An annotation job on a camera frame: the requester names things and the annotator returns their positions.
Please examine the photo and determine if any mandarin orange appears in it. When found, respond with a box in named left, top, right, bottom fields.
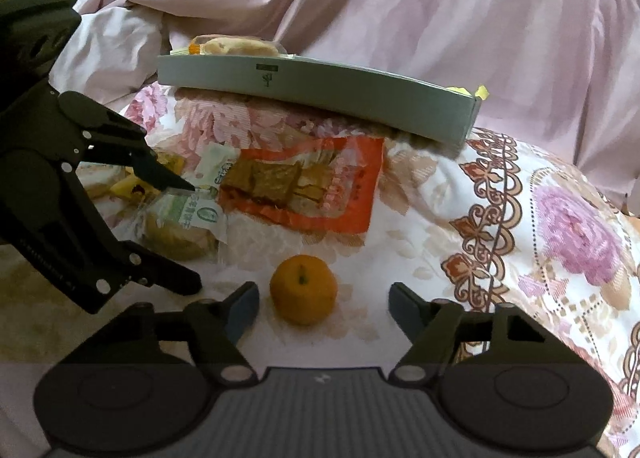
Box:
left=270, top=254, right=338, bottom=326

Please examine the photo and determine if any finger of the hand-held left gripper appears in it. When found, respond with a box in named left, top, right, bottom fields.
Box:
left=0, top=158, right=203, bottom=315
left=56, top=91, right=196, bottom=192

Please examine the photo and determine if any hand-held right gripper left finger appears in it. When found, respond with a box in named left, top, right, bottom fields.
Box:
left=65, top=282, right=258, bottom=385

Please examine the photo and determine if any grey cardboard box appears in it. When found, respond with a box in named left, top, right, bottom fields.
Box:
left=156, top=53, right=483, bottom=149

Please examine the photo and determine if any clear green label pastry packet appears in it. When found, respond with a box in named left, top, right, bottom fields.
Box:
left=134, top=188, right=229, bottom=262

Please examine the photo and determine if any gold foil snack packet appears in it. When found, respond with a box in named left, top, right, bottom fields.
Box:
left=155, top=151, right=184, bottom=175

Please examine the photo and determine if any yellow candy wrapper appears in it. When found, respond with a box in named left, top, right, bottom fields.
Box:
left=447, top=84, right=488, bottom=100

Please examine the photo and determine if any round rice cracker packet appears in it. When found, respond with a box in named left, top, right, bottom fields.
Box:
left=79, top=163, right=126, bottom=200

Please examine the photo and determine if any floral bedspread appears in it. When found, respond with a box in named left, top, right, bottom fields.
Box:
left=0, top=83, right=640, bottom=458

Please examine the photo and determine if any red dried tofu snack packet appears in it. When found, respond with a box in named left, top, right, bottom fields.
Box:
left=217, top=135, right=386, bottom=234

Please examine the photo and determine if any small yellow snack packet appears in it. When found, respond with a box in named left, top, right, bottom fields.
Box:
left=110, top=175, right=153, bottom=200

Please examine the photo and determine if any pink satin duvet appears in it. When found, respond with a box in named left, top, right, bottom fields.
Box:
left=75, top=0, right=640, bottom=219

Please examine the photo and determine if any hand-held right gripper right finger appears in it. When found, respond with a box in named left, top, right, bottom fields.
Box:
left=389, top=282, right=571, bottom=384

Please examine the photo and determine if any clear orange label pastry packet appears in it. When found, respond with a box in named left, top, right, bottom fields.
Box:
left=189, top=35, right=288, bottom=58

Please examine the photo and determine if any clear gold snack packet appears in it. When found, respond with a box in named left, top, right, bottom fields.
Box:
left=192, top=143, right=241, bottom=190

